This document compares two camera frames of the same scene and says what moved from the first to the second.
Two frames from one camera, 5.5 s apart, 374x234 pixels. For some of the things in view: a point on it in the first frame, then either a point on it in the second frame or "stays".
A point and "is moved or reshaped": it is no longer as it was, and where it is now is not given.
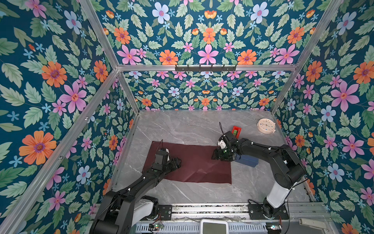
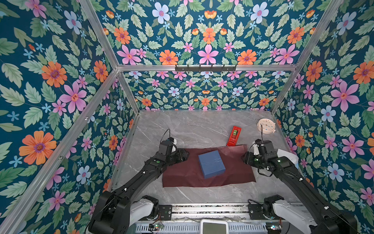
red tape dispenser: x=236 y=131 stays
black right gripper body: x=225 y=154 -> x=256 y=161
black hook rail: x=205 y=68 stays
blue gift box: x=248 y=161 is moved or reshaped
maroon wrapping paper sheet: x=197 y=164 is moved or reshaped
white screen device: x=214 y=226 stays
